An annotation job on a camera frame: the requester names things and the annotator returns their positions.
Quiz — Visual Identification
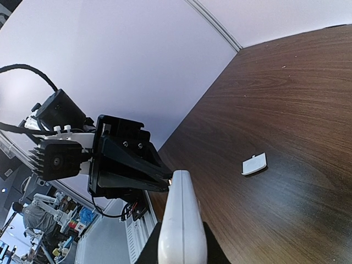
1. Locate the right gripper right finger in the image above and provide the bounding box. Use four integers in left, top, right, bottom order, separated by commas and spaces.
203, 222, 228, 264

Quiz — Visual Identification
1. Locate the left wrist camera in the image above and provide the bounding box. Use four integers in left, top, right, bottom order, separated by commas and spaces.
29, 125, 95, 181

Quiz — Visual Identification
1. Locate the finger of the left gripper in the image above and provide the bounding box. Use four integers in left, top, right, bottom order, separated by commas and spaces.
97, 172, 169, 192
98, 135, 172, 179

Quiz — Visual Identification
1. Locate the white battery cover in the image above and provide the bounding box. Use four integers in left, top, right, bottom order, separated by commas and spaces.
241, 153, 267, 176

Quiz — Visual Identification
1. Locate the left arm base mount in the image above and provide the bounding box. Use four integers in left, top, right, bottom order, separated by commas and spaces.
120, 191, 149, 222

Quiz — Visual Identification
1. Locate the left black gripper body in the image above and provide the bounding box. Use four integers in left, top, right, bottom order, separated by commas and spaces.
88, 115, 154, 198

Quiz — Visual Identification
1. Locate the white remote control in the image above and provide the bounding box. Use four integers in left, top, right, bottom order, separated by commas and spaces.
158, 170, 207, 263

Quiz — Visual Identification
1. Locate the left black braided cable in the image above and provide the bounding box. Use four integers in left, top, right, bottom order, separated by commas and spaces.
0, 64, 60, 135

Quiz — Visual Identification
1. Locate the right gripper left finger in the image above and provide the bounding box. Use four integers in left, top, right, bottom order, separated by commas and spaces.
135, 222, 162, 264

